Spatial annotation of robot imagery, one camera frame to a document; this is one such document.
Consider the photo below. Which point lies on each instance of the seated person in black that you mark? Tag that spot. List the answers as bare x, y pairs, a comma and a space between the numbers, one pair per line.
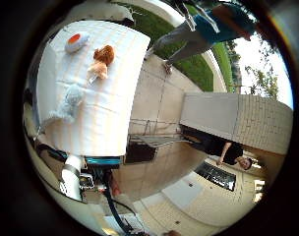
233, 152

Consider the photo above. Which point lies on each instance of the blue table edge bar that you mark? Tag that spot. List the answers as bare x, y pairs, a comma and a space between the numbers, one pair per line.
102, 160

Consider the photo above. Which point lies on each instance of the orange brown plush toy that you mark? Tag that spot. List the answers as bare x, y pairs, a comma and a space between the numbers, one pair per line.
102, 62

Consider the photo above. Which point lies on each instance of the pale brick low wall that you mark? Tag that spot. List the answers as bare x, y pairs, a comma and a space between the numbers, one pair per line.
234, 118

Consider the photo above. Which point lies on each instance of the white orange striped tablecloth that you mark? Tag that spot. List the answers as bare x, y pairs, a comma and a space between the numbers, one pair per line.
103, 111

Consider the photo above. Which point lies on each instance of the white container with orange inside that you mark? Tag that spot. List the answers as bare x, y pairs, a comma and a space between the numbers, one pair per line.
76, 42

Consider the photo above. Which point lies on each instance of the metal table frame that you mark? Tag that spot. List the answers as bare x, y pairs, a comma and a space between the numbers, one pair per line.
156, 137

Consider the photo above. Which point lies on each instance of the grey white plush toy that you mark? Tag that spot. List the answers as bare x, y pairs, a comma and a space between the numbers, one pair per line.
68, 102

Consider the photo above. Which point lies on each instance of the black floor grate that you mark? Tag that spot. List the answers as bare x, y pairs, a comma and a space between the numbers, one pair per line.
216, 176

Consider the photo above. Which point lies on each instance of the person in blue shirt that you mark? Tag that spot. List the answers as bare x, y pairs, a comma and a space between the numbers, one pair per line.
205, 32

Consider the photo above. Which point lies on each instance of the black box under table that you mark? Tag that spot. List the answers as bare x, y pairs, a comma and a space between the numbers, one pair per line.
139, 152

